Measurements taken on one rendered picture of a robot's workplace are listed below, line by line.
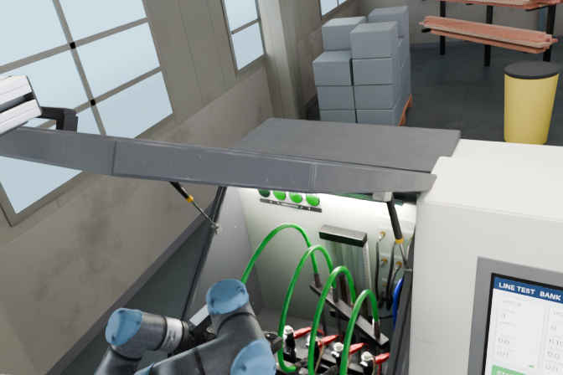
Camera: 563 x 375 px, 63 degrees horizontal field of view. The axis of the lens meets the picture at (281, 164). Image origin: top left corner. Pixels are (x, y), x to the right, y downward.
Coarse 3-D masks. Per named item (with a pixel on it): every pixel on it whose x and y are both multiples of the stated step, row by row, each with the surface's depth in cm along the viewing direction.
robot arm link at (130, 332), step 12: (120, 312) 97; (132, 312) 98; (144, 312) 100; (108, 324) 98; (120, 324) 95; (132, 324) 96; (144, 324) 98; (156, 324) 99; (108, 336) 96; (120, 336) 94; (132, 336) 96; (144, 336) 97; (156, 336) 99; (120, 348) 96; (132, 348) 96; (144, 348) 98; (156, 348) 100
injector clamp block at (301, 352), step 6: (300, 348) 141; (288, 354) 140; (300, 354) 139; (306, 354) 138; (276, 360) 138; (288, 360) 141; (300, 360) 138; (276, 366) 136; (288, 366) 136; (306, 366) 138; (324, 366) 134; (330, 366) 133; (276, 372) 136; (282, 372) 134; (288, 372) 134; (294, 372) 133; (300, 372) 133; (306, 372) 133; (348, 372) 131
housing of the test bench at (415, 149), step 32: (256, 128) 168; (288, 128) 163; (320, 128) 159; (352, 128) 155; (384, 128) 151; (416, 128) 147; (352, 160) 134; (384, 160) 131; (416, 160) 128; (512, 160) 126; (544, 160) 123
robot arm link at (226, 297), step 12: (216, 288) 83; (228, 288) 82; (240, 288) 82; (216, 300) 80; (228, 300) 79; (240, 300) 80; (216, 312) 80; (228, 312) 79; (252, 312) 81; (216, 324) 80; (216, 336) 86
